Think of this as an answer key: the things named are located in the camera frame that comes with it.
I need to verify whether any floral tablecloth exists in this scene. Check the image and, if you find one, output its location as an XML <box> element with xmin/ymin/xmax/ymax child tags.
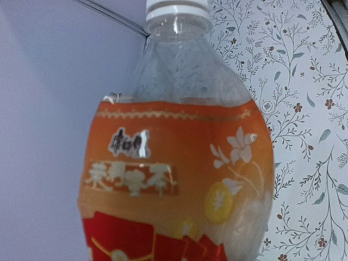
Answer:
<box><xmin>209</xmin><ymin>1</ymin><xmax>347</xmax><ymax>260</ymax></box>

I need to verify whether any right metal frame post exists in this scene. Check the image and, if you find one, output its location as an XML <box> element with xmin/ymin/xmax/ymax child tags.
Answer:
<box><xmin>74</xmin><ymin>0</ymin><xmax>149</xmax><ymax>39</ymax></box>

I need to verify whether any orange bottle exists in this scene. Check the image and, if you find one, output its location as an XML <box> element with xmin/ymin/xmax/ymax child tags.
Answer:
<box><xmin>78</xmin><ymin>1</ymin><xmax>274</xmax><ymax>260</ymax></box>

